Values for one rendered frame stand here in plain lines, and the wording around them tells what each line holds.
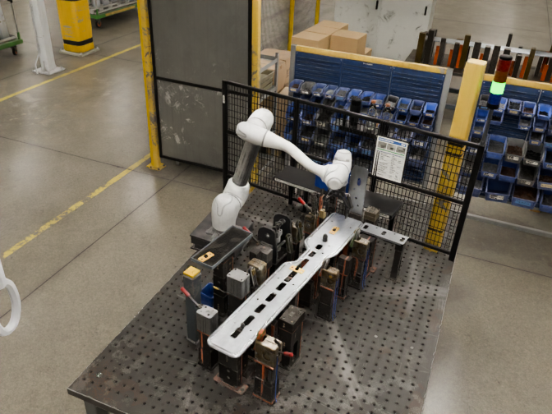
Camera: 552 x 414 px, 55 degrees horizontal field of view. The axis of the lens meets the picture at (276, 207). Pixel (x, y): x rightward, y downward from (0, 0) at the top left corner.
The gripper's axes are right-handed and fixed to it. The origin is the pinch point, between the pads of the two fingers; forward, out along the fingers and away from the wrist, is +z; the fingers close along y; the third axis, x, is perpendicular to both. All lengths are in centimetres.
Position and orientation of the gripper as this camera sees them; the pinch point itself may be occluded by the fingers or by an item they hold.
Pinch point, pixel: (336, 212)
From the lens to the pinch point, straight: 325.6
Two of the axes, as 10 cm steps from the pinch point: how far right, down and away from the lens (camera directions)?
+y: 8.5, 3.1, -4.3
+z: -0.4, 8.5, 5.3
